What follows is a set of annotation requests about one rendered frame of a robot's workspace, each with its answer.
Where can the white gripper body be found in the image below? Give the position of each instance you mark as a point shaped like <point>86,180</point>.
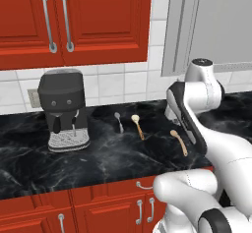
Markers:
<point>170,114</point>

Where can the wooden spoon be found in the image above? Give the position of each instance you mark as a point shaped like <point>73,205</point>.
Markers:
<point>180,142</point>
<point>138,128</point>

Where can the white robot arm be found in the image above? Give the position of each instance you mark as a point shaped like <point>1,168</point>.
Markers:
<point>229,158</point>

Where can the red base cabinet door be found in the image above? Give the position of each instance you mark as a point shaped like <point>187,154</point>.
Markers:
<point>108,215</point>
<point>29,215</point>
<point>159,214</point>

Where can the black espresso coffee machine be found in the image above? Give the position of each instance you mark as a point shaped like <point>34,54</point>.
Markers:
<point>62,92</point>

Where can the red wall cabinet door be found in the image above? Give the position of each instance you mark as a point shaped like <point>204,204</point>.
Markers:
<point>19,17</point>
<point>108,17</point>

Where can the red drawer front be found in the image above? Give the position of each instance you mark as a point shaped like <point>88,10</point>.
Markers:
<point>108,187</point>

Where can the grey wall outlet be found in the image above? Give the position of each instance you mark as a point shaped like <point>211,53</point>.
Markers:
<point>32,98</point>

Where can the metallic spoon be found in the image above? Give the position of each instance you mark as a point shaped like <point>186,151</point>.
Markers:
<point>119,124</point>

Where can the grey open cabinet door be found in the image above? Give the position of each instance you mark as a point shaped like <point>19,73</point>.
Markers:
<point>175,27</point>

